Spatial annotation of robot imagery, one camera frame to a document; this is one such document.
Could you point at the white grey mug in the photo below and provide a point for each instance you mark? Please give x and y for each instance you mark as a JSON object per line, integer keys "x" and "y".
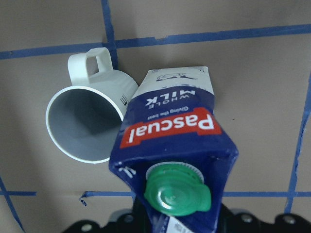
{"x": 84, "y": 119}

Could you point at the blue white milk carton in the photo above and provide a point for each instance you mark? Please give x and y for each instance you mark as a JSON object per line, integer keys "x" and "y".
{"x": 172, "y": 152}

